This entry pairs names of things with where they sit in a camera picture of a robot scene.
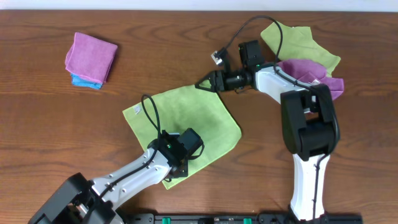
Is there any light green cloth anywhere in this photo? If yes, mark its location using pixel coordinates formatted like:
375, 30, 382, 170
123, 85, 242, 190

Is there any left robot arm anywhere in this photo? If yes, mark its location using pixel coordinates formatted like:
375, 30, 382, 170
29, 128, 204, 223

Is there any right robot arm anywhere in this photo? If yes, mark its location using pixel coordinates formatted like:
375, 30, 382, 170
195, 40, 340, 223

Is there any olive green cloth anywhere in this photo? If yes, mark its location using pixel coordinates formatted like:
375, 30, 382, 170
278, 23, 341, 78

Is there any crumpled purple cloth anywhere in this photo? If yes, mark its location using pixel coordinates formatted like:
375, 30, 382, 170
278, 59, 345, 100

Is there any folded blue cloth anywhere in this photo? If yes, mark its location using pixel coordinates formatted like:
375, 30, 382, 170
71, 73, 103, 90

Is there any folded purple cloth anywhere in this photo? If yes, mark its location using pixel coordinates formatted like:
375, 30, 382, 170
65, 32, 118, 84

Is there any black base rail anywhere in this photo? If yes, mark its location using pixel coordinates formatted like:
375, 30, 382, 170
126, 213, 363, 224

